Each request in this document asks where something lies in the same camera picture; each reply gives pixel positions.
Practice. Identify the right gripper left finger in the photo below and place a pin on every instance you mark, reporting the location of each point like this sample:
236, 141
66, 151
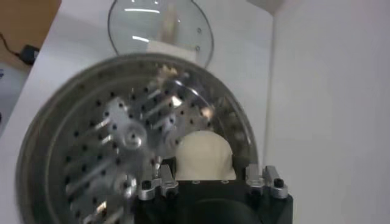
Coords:
155, 187

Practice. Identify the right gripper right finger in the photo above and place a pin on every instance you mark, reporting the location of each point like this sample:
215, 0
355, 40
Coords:
268, 185

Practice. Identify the white steamed baozi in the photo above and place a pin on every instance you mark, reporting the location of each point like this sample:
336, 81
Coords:
204, 155

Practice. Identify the stainless steel steamer basket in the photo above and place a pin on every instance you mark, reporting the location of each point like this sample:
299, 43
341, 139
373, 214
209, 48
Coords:
91, 128

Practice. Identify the black floor power adapter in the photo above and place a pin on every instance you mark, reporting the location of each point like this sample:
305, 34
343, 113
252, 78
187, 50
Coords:
29, 54

